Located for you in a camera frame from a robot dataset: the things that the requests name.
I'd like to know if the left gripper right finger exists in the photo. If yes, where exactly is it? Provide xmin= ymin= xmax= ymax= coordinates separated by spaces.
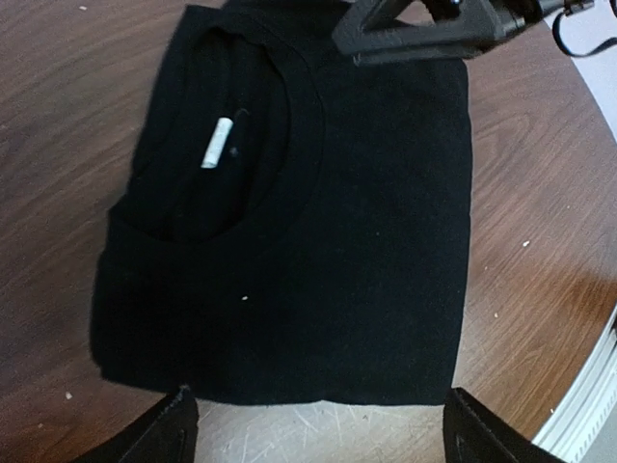
xmin=443 ymin=388 xmax=562 ymax=463

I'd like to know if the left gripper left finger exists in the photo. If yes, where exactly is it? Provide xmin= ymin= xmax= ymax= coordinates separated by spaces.
xmin=91 ymin=388 xmax=199 ymax=462

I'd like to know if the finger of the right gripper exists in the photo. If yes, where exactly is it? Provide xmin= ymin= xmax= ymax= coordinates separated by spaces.
xmin=333 ymin=1 xmax=501 ymax=66

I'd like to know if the black t-shirt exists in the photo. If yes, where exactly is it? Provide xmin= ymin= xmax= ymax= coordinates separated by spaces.
xmin=90 ymin=1 xmax=472 ymax=405

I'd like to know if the front aluminium rail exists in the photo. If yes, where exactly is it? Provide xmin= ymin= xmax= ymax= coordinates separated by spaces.
xmin=532 ymin=313 xmax=616 ymax=462

